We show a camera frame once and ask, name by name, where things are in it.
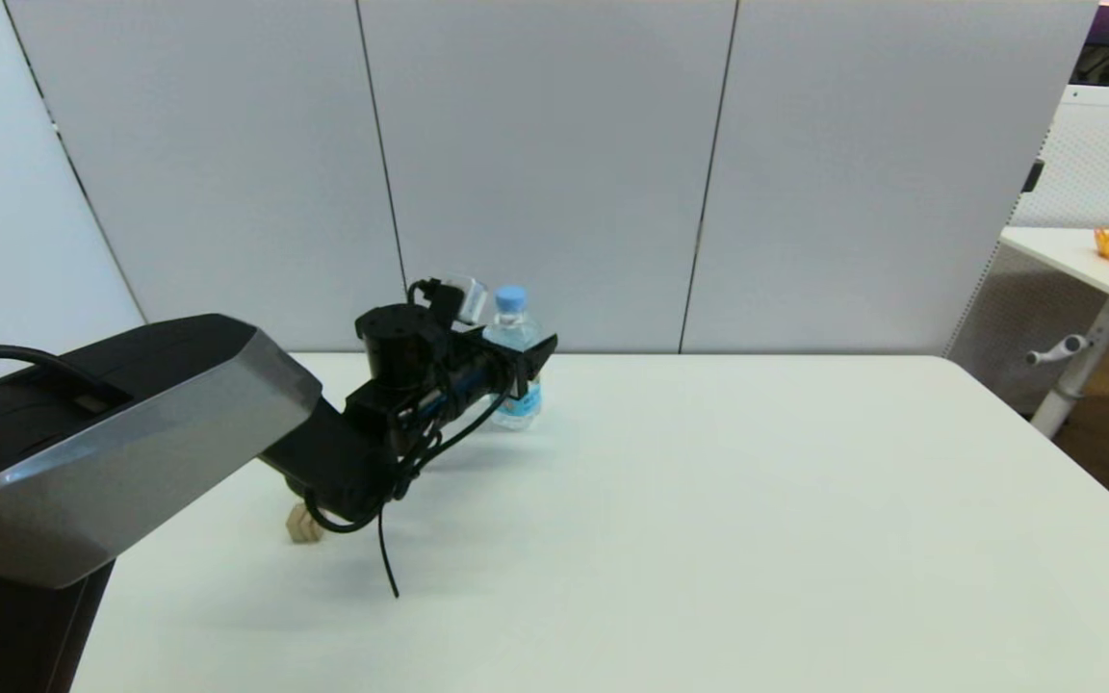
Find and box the clear soda water bottle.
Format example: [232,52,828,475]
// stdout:
[481,285,544,431]

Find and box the small wooden block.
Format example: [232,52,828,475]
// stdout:
[286,502,323,544]

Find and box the white side table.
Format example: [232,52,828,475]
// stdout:
[999,226,1109,440]

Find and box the white perforated partition panel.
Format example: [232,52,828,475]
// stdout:
[943,85,1109,417]

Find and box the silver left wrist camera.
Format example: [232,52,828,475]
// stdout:
[427,276,489,325]

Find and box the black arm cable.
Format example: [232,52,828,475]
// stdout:
[302,351,517,600]

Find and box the white table crank handle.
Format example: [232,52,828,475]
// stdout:
[1024,334,1091,369]

